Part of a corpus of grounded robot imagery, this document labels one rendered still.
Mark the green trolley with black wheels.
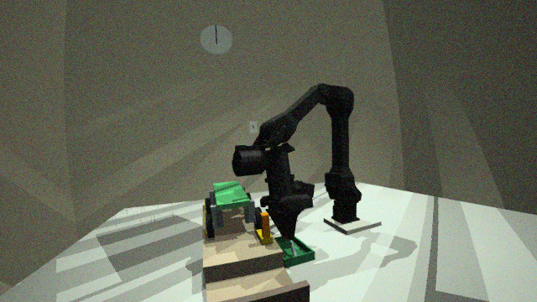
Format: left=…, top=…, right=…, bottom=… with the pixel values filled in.
left=204, top=181, right=262, bottom=238

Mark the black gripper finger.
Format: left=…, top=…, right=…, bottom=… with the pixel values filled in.
left=276, top=211, right=301, bottom=240
left=265, top=208, right=284, bottom=237

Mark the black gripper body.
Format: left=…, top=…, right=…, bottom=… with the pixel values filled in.
left=260, top=170, right=313, bottom=213

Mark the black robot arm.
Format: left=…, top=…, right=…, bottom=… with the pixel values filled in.
left=232, top=83, right=362, bottom=224

